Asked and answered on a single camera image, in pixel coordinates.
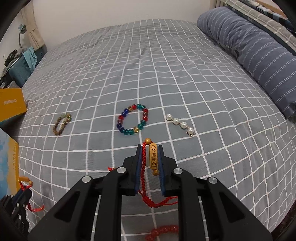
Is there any red string gold plate bracelet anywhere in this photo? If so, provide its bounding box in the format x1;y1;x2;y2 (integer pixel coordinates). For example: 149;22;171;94
108;138;179;208

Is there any red bead bracelet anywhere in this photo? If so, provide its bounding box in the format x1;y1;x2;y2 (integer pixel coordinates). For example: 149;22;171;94
145;224;180;241

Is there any multicolour glass bead bracelet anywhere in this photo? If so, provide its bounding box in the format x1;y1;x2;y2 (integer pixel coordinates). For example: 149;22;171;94
116;103;149;136

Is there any white cardboard box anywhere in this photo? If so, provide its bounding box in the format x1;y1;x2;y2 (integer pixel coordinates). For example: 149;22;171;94
0;88;27;197

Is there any teal suitcase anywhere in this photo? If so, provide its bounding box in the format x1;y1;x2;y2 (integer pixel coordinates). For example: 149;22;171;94
8;55;32;88

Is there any grey checked bed sheet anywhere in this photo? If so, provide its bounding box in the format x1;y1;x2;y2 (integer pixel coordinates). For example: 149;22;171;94
17;20;295;231

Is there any blue striped pillow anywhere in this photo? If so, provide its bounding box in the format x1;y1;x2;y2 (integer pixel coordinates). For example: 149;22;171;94
197;7;295;118

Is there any teal cloth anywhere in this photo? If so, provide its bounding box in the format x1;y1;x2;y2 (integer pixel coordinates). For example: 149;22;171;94
22;47;38;73

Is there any blue desk lamp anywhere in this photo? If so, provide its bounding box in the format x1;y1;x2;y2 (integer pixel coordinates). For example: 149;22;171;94
18;24;27;48

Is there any folded patterned quilt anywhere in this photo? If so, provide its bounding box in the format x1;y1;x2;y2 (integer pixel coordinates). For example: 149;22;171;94
222;1;295;55

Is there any beige left curtain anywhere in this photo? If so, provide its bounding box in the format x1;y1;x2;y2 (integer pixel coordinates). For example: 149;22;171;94
21;1;45;51

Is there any brown wooden bead bracelet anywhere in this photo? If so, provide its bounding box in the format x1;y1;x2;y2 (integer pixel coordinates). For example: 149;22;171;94
52;112;72;137

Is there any pearl bracelet piece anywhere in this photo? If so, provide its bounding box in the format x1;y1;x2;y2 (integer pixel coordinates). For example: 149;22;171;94
165;113;195;138

